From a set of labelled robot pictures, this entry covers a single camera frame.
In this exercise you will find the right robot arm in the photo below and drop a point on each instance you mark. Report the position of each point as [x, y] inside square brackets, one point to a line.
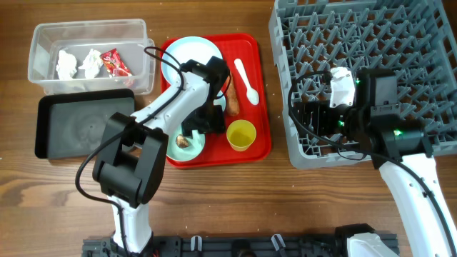
[364, 108]

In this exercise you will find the yellow plastic cup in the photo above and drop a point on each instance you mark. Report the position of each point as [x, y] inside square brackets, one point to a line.
[241, 134]

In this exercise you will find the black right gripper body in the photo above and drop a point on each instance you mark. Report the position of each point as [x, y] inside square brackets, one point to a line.
[328, 121]

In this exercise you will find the clear plastic bin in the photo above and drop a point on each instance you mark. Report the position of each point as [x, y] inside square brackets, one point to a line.
[77, 38]

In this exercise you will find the light blue plate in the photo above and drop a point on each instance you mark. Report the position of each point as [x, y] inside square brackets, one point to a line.
[195, 57]

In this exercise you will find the orange carrot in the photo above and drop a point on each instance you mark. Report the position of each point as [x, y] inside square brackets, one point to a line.
[232, 105]

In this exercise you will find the grey dishwasher rack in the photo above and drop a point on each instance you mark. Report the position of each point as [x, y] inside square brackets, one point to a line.
[412, 38]

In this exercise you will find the mint green bowl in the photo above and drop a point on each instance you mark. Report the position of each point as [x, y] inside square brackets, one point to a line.
[196, 145]

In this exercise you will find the red plastic tray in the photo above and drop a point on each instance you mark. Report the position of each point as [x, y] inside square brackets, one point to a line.
[217, 150]

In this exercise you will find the white tissue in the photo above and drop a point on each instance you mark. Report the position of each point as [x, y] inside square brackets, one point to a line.
[92, 64]
[66, 65]

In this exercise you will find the red snack wrapper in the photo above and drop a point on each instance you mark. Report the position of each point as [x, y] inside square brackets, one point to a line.
[114, 64]

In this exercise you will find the white plastic spoon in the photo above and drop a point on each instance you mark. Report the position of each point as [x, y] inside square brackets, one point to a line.
[251, 94]

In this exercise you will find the brown food scrap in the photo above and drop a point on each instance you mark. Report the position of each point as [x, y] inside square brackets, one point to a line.
[182, 141]

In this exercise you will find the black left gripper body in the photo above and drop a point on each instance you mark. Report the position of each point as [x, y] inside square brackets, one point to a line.
[207, 117]

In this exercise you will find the black waste tray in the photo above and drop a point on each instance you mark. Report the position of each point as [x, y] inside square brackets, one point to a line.
[72, 125]

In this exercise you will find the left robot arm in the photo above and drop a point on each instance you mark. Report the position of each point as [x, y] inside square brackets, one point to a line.
[126, 169]

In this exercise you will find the light blue bowl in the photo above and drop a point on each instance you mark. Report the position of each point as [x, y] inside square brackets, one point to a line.
[220, 100]

